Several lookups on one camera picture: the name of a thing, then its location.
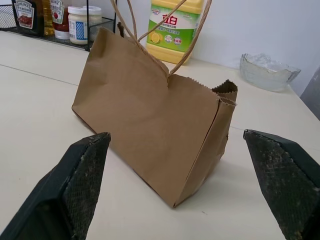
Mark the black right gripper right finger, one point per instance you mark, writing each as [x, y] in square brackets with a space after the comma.
[287, 180]

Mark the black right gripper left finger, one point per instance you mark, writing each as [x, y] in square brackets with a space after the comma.
[50, 200]

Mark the brown paper bag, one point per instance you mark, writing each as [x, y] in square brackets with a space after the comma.
[150, 120]

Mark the clear glass bowl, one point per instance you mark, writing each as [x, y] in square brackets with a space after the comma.
[265, 72]

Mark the white jar with blue label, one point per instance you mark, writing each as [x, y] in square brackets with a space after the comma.
[95, 17]
[78, 27]

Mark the dark Heinz sauce bottle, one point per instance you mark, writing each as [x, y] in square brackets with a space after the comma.
[25, 17]

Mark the cooking oil bottle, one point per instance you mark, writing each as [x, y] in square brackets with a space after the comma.
[47, 15]

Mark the yellow dish detergent bottle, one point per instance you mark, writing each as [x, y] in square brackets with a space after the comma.
[172, 35]

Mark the Heinz ketchup bottle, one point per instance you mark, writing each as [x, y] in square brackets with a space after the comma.
[58, 15]

